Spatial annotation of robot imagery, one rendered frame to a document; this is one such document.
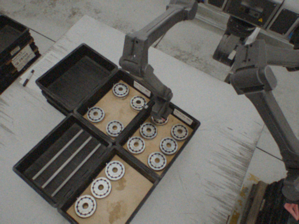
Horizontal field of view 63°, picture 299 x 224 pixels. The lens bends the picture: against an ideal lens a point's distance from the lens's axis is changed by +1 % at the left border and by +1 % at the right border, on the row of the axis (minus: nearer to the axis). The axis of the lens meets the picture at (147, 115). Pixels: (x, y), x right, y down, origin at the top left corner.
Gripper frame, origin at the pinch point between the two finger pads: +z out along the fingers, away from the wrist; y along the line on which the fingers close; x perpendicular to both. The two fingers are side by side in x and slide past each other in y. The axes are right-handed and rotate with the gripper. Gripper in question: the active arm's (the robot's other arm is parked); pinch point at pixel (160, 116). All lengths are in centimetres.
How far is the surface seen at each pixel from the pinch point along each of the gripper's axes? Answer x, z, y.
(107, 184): -47.8, 1.0, 2.6
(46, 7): 67, 86, -214
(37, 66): -17, 16, -94
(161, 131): -5.4, 4.2, 5.8
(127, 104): -4.9, 4.0, -21.4
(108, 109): -15.1, 3.9, -27.7
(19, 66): -18, 50, -134
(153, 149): -17.0, 4.2, 8.9
